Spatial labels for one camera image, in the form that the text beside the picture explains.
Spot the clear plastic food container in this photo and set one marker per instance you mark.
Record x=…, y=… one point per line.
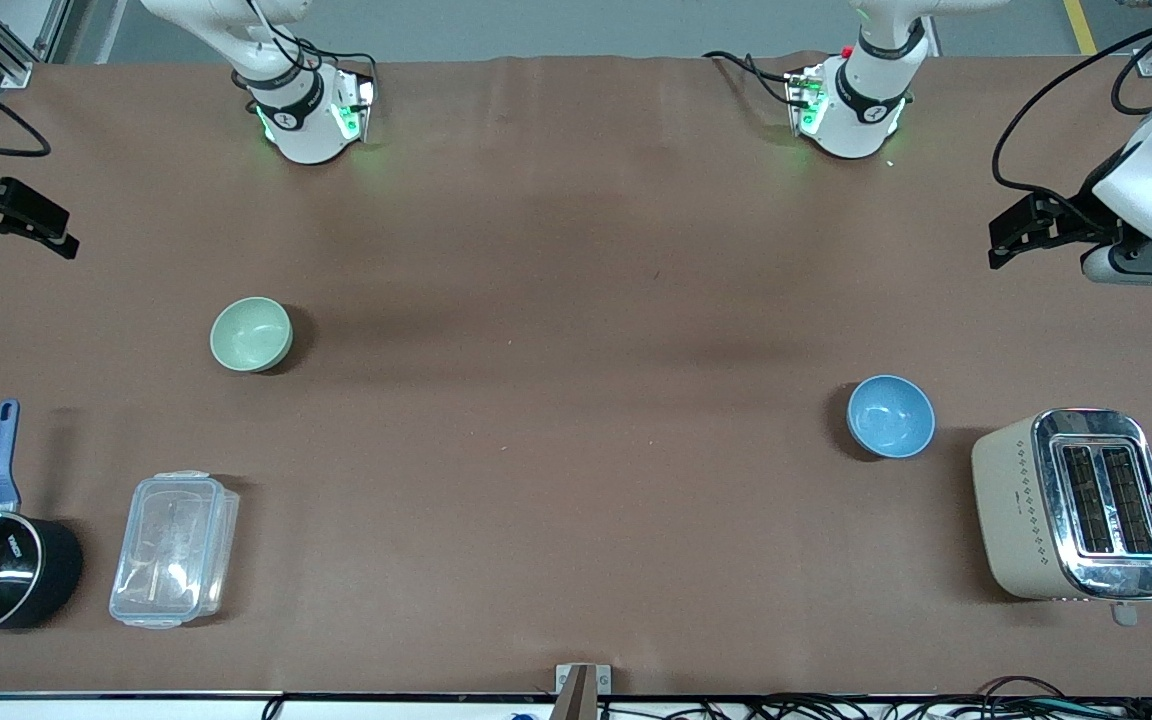
x=171, y=550

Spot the metal bracket with brown post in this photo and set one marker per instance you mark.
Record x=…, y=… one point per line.
x=581, y=690

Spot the blue bowl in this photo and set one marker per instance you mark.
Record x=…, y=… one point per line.
x=890, y=416

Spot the left base connector panel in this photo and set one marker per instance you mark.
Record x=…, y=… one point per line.
x=804, y=100

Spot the base connector panel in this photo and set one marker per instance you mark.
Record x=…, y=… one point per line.
x=354, y=108
x=804, y=100

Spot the beige chrome toaster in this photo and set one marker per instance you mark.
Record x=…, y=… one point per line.
x=1026, y=510

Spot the green bowl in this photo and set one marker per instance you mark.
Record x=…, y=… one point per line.
x=250, y=335

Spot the brown table cloth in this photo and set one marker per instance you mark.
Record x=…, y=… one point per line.
x=576, y=250

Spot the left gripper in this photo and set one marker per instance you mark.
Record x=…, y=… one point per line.
x=1082, y=222

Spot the right base connector panel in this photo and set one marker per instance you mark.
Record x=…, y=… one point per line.
x=354, y=108

